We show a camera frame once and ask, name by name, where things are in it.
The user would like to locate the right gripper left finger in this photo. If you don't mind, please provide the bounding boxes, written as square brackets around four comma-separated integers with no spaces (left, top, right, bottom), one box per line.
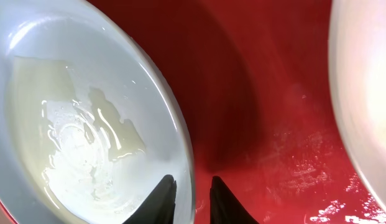
[123,174,177,224]

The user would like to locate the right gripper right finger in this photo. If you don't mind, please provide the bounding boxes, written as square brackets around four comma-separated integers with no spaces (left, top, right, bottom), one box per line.
[209,176,259,224]

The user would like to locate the light blue plate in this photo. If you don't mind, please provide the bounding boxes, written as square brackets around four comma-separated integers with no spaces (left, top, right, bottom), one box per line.
[0,1,195,223]

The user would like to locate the white cream plate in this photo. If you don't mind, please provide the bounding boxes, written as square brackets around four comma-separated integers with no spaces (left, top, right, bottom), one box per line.
[328,0,386,213]

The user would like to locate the red plastic tray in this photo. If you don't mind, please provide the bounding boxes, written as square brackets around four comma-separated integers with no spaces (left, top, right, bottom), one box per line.
[0,1,386,223]

